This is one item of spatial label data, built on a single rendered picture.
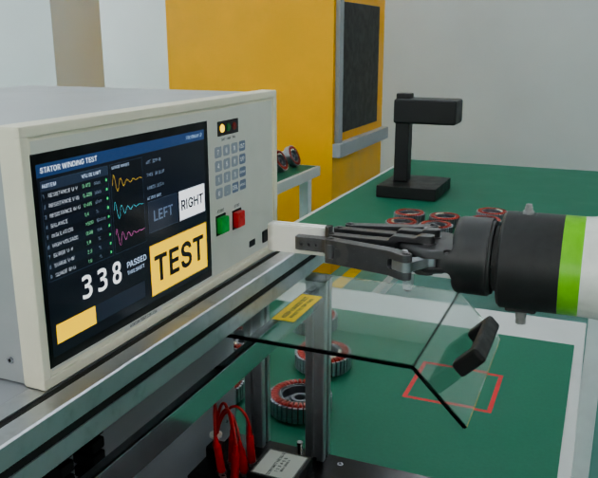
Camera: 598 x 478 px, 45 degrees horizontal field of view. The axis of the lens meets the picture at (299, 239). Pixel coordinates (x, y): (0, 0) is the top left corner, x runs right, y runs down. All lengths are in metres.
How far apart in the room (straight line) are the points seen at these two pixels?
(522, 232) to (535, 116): 5.18
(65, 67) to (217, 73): 0.91
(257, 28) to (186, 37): 0.49
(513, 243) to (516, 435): 0.66
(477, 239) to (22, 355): 0.40
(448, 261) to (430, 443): 0.59
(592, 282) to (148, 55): 6.50
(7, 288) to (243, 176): 0.34
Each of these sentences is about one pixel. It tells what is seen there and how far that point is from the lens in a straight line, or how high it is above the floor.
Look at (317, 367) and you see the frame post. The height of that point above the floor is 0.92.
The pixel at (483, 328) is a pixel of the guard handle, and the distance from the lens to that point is 0.85.
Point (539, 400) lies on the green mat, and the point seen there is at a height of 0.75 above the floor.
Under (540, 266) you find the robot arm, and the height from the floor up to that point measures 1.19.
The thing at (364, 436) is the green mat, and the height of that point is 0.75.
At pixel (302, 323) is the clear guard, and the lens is 0.83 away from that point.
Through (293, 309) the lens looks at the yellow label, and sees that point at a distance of 0.87.
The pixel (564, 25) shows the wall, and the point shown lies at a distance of 5.81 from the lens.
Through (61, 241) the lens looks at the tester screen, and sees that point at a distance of 0.59.
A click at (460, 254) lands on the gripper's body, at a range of 0.68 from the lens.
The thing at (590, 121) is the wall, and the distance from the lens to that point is 5.83.
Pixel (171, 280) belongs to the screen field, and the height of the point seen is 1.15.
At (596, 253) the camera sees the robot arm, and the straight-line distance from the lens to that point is 0.66.
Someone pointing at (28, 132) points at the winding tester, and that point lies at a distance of 0.55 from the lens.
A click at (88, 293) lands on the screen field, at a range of 0.62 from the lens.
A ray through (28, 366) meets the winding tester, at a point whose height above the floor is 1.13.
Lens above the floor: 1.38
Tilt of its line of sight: 15 degrees down
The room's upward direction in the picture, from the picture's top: straight up
